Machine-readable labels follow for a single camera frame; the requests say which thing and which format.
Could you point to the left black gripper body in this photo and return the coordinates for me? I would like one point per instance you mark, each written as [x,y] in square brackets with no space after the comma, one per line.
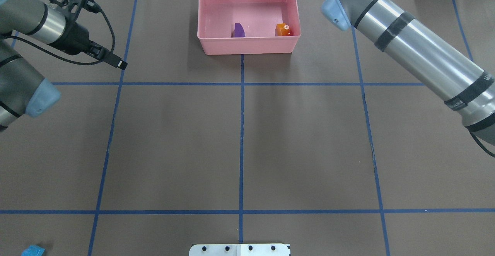
[75,35]

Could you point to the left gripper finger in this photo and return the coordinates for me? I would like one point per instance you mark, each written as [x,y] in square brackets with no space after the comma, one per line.
[115,61]

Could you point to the purple curved toy block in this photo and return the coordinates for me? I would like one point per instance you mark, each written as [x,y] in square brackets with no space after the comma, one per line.
[238,31]

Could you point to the orange toy block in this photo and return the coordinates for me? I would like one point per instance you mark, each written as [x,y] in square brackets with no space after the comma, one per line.
[283,29]

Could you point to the long blue toy block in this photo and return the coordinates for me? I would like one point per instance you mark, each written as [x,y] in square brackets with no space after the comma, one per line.
[33,250]

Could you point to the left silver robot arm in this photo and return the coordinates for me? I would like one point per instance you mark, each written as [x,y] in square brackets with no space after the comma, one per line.
[51,28]

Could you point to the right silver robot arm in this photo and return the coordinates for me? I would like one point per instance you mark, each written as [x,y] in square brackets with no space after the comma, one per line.
[462,85]

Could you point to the pink plastic box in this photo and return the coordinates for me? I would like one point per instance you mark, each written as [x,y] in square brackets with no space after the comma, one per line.
[259,18]

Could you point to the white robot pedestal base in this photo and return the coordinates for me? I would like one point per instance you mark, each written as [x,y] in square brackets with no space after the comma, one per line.
[253,249]

